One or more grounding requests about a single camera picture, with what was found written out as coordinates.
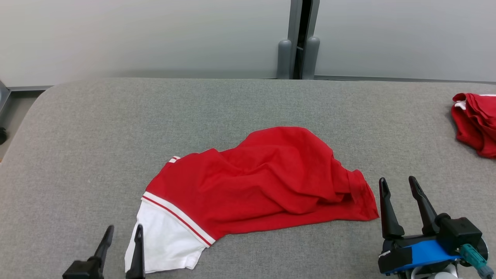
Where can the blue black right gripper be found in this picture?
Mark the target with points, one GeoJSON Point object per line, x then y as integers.
{"type": "Point", "coordinates": [422, 252]}

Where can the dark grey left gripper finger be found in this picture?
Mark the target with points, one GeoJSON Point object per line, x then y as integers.
{"type": "Point", "coordinates": [137, 263]}
{"type": "Point", "coordinates": [104, 248]}

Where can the red basketball shorts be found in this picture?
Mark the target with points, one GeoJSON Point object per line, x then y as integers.
{"type": "Point", "coordinates": [478, 120]}

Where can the red white t-shirt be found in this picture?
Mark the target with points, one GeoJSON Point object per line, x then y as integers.
{"type": "Point", "coordinates": [263, 182]}

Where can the black caster wheel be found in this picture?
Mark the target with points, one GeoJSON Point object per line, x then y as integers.
{"type": "Point", "coordinates": [2, 136]}

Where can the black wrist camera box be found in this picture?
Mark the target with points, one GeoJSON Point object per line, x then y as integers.
{"type": "Point", "coordinates": [83, 271]}
{"type": "Point", "coordinates": [461, 232]}

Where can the grey metal frame leg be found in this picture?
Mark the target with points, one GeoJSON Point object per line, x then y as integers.
{"type": "Point", "coordinates": [3, 97]}

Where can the grey partition post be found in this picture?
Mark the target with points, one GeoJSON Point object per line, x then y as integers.
{"type": "Point", "coordinates": [284, 58]}

